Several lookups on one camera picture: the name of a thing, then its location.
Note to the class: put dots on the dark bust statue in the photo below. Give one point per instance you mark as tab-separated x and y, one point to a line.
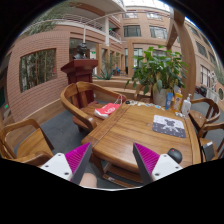
81	51

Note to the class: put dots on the potted green plant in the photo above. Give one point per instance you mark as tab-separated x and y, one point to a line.
157	73

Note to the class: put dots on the wooden armchair at left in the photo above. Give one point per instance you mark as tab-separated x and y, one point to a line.
34	150

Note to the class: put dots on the wooden armchair behind table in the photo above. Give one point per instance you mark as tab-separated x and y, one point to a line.
78	99

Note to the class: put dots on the blue bottle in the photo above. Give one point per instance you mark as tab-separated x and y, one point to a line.
168	100

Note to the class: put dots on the dark red wooden pedestal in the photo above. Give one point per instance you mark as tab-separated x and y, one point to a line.
79	70

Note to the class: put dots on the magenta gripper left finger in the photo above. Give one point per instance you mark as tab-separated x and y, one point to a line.
77	160

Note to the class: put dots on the wooden table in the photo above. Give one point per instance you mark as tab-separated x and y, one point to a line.
112	142

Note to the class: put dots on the grey patterned mouse pad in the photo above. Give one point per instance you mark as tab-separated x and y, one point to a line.
168	126

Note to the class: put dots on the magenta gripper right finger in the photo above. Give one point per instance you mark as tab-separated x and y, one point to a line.
146	160

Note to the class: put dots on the black computer mouse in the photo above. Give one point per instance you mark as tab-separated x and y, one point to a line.
175	155

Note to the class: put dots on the wooden armchair at right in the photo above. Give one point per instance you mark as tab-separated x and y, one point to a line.
205	123

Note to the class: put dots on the wooden pillar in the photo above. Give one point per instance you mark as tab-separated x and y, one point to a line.
177	29

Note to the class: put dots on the red and white bag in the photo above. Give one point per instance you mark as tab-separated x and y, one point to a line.
105	111

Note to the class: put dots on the white pump bottle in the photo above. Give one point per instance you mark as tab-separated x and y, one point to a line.
186	106

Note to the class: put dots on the yellow spray bottle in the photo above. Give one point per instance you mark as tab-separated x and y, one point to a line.
177	100

